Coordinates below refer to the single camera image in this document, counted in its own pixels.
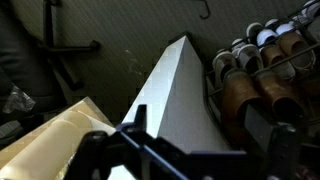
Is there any white shoe dark lining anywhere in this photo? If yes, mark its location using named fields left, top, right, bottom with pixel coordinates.
left=236, top=43, right=264, bottom=74
left=212, top=49, right=238, bottom=88

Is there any tan insulated water bottle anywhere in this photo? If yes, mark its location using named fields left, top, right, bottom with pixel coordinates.
left=0, top=109, right=116, bottom=180

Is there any black wire hook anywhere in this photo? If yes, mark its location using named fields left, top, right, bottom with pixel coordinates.
left=199, top=0, right=212, bottom=20

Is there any clear plastic bag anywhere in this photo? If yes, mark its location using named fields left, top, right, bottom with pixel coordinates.
left=1, top=84, right=36, bottom=114

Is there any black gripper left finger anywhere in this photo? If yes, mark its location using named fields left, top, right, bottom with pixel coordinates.
left=64, top=104, right=162, bottom=180

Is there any white sneaker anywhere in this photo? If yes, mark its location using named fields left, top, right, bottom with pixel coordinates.
left=301, top=0, right=320, bottom=19
left=256, top=29, right=278, bottom=47
left=245, top=21, right=264, bottom=44
left=230, top=37, right=248, bottom=51
left=264, top=18, right=279, bottom=28
left=275, top=22, right=296, bottom=36

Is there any brown leather boot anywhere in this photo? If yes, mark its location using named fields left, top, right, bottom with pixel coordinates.
left=254, top=68, right=309, bottom=129
left=219, top=68, right=264, bottom=148

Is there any brown slip-on shoe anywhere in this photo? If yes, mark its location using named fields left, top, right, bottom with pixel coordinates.
left=276, top=32, right=316, bottom=69
left=259, top=44, right=296, bottom=79

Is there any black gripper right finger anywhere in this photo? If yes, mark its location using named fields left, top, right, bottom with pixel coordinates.
left=244, top=103, right=303, bottom=180

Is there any black office chair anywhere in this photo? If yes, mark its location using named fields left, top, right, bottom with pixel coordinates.
left=0, top=0, right=101, bottom=116

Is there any wooden desk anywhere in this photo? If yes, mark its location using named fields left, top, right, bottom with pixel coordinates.
left=0, top=96, right=116, bottom=168

